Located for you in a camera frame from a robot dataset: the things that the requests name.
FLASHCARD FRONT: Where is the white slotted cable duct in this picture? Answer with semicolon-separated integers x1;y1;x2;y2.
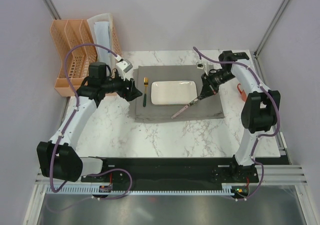
57;184;248;196

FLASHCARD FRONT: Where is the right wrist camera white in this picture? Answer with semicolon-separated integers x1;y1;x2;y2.
196;59;206;70

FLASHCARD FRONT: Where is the white rectangular plate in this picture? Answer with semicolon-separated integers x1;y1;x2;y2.
150;80;198;106

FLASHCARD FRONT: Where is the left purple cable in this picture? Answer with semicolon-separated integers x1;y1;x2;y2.
49;43;121;193

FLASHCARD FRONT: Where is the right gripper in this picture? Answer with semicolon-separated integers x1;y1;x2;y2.
199;69;235;100

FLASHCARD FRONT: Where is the grey scalloped placemat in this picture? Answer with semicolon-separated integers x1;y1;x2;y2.
131;64;225;122

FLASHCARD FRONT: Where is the white paper folder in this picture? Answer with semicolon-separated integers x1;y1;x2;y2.
87;13;115;68

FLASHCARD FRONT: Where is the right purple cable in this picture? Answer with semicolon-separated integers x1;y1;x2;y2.
192;46;281;201

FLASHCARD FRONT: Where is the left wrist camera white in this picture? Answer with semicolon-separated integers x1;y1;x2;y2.
115;59;133;81

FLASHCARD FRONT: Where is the gold fork green handle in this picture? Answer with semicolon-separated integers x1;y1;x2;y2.
142;77;149;108

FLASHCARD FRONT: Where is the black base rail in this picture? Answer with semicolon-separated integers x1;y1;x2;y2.
81;157;259;192

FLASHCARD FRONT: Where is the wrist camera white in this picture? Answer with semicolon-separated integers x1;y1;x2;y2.
196;59;206;70
115;59;133;81

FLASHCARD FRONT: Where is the purple cable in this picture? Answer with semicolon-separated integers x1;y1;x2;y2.
49;43;121;193
192;46;281;201

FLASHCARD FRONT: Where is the orange plastic file organizer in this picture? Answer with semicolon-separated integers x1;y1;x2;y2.
50;13;122;97

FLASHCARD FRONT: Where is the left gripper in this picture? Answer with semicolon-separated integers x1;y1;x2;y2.
101;71;142;102

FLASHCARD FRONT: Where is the aluminium frame rail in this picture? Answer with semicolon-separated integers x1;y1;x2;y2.
262;165;308;186

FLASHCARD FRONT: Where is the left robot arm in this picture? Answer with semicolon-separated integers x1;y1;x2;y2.
36;59;142;182

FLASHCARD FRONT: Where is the black knife pink handle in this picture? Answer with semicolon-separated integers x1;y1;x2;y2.
171;97;199;119

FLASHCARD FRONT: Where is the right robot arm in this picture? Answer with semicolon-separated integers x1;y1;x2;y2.
197;50;281;182

